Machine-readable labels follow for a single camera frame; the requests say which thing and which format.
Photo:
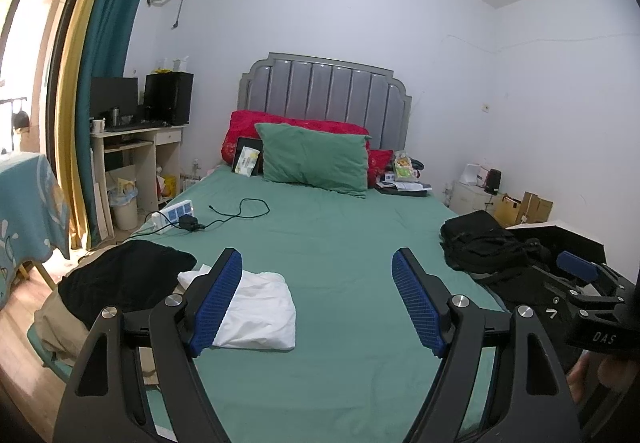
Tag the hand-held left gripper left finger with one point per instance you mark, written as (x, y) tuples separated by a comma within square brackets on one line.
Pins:
[(217, 298)]

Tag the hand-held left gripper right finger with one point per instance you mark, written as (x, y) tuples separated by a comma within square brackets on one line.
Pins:
[(415, 298)]

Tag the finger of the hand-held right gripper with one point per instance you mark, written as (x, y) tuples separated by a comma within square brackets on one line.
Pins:
[(577, 264)]

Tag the white shirt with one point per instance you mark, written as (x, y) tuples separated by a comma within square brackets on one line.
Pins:
[(265, 308)]

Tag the person's right hand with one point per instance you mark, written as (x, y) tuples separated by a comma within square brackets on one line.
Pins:
[(580, 380)]

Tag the open black box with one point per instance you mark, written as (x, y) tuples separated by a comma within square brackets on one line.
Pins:
[(565, 235)]

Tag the brown cardboard box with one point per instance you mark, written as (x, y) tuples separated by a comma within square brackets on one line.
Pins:
[(537, 208)]

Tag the black garment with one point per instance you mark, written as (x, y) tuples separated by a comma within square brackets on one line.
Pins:
[(475, 238)]

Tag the brown paper bag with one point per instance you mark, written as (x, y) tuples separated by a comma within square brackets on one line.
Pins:
[(507, 213)]

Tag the bed with green sheet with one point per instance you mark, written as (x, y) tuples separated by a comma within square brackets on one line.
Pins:
[(340, 248)]

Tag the black cloth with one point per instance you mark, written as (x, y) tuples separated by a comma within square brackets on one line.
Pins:
[(125, 273)]

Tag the white blue power strip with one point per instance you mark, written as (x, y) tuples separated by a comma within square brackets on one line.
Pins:
[(175, 212)]

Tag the white nightstand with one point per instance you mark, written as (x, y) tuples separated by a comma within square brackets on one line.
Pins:
[(467, 200)]

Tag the black cup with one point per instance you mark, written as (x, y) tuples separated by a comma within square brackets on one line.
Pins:
[(492, 180)]

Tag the yellow bag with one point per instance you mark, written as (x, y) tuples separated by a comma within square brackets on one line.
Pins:
[(169, 186)]

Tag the white trash bin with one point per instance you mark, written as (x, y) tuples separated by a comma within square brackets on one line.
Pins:
[(124, 213)]

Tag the colourful snack bag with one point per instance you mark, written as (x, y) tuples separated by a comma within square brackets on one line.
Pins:
[(402, 168)]

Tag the small white box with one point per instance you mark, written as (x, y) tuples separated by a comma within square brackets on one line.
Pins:
[(470, 174)]

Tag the small red pillow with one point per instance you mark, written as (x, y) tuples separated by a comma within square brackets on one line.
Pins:
[(380, 165)]

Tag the white yellow packet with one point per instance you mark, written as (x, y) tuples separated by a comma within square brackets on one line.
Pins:
[(247, 160)]

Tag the beige cloth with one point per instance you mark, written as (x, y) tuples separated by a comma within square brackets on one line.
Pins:
[(55, 328)]

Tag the green pillow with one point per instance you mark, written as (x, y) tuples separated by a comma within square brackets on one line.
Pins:
[(315, 158)]

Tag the light wooden desk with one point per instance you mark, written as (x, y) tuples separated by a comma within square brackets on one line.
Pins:
[(165, 135)]

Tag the long red pillow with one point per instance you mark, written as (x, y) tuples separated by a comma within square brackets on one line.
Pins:
[(250, 120)]

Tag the black keyboard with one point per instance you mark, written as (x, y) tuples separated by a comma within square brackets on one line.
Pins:
[(135, 126)]

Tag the teal printed tablecloth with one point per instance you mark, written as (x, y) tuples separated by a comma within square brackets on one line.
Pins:
[(30, 213)]

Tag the black computer tower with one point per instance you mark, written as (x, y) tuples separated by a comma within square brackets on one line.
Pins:
[(167, 98)]

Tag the steel tumbler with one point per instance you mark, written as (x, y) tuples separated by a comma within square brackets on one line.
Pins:
[(115, 114)]

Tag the white mug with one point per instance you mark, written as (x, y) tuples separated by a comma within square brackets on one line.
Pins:
[(97, 125)]

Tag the grey padded headboard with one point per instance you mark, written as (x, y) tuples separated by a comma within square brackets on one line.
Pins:
[(325, 93)]

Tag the black monitor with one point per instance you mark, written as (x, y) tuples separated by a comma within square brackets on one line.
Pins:
[(114, 95)]

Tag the yellow curtain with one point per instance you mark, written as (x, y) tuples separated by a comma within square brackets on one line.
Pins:
[(75, 73)]

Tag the teal curtain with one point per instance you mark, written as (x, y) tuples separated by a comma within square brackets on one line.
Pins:
[(115, 23)]

